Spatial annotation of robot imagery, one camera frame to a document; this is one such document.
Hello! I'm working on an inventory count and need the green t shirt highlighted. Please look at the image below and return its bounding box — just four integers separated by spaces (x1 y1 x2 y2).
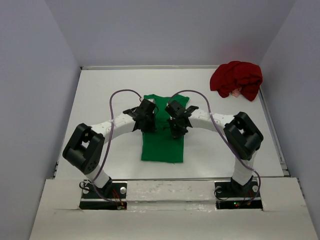
141 94 184 164

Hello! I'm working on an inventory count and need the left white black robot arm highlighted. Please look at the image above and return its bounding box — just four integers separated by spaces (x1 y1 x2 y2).
62 99 158 199

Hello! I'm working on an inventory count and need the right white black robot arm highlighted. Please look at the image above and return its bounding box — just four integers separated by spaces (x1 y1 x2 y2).
165 100 264 197

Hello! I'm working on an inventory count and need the red t shirt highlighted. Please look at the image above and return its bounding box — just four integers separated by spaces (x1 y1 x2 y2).
209 61 263 102

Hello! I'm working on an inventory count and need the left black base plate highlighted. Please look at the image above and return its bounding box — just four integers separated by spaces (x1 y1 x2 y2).
78 180 128 211

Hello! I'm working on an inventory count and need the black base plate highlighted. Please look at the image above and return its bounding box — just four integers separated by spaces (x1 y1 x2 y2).
213 181 263 210
78 180 128 211

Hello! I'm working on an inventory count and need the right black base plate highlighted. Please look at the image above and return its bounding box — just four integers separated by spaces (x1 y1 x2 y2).
213 181 263 210

